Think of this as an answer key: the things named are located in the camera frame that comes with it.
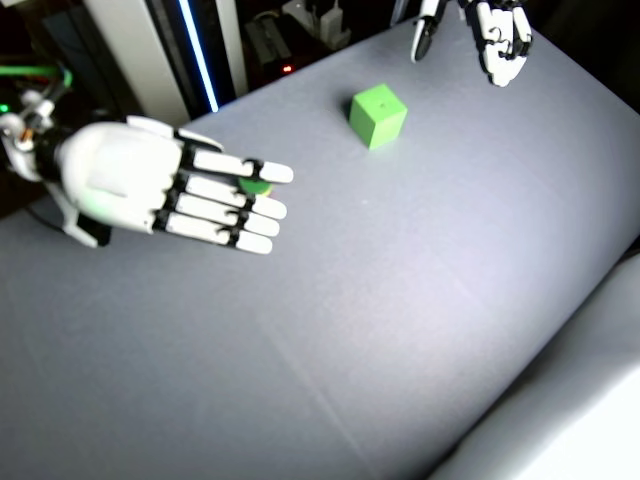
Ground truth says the green cable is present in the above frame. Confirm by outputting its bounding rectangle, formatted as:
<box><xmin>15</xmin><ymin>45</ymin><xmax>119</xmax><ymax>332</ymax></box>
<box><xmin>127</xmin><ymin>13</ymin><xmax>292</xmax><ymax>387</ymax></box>
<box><xmin>0</xmin><ymin>63</ymin><xmax>74</xmax><ymax>87</ymax></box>

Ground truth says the thin black cable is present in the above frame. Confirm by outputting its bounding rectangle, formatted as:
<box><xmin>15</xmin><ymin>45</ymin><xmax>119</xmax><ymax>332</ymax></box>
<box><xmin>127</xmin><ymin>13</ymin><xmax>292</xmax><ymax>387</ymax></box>
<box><xmin>24</xmin><ymin>197</ymin><xmax>69</xmax><ymax>234</ymax></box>

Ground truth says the multicoloured ring stack toy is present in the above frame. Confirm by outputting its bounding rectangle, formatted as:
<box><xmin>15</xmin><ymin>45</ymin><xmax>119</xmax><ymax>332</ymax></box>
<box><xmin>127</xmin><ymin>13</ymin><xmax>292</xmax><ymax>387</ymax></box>
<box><xmin>237</xmin><ymin>175</ymin><xmax>274</xmax><ymax>198</ymax></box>

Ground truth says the green cube block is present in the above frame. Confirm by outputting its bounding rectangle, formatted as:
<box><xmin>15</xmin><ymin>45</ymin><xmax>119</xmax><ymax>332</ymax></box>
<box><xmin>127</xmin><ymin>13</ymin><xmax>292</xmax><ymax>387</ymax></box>
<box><xmin>348</xmin><ymin>83</ymin><xmax>409</xmax><ymax>151</ymax></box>

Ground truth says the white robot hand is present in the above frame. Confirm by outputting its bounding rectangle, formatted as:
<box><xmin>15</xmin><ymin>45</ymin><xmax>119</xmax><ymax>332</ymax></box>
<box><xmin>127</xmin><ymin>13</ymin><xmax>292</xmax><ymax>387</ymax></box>
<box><xmin>410</xmin><ymin>0</ymin><xmax>534</xmax><ymax>88</ymax></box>
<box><xmin>55</xmin><ymin>115</ymin><xmax>295</xmax><ymax>256</ymax></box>

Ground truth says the black box with red light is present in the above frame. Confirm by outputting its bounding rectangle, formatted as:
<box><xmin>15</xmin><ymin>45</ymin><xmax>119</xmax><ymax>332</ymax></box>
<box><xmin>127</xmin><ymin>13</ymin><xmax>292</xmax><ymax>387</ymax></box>
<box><xmin>247</xmin><ymin>47</ymin><xmax>311</xmax><ymax>94</ymax></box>

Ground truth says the white power adapter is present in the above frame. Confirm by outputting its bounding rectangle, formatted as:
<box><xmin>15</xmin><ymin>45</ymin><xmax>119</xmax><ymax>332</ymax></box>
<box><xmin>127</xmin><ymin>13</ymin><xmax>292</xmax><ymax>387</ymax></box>
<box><xmin>284</xmin><ymin>0</ymin><xmax>352</xmax><ymax>50</ymax></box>

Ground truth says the grey table cloth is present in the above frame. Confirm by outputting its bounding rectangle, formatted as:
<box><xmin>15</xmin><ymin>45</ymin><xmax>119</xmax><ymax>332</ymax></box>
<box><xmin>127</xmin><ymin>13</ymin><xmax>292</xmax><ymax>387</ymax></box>
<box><xmin>0</xmin><ymin>7</ymin><xmax>632</xmax><ymax>480</ymax></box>

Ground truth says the white cabinet with blue light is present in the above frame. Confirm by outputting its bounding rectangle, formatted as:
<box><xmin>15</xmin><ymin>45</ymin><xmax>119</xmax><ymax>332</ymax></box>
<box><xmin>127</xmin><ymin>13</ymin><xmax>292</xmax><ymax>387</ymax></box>
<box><xmin>82</xmin><ymin>0</ymin><xmax>250</xmax><ymax>124</ymax></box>

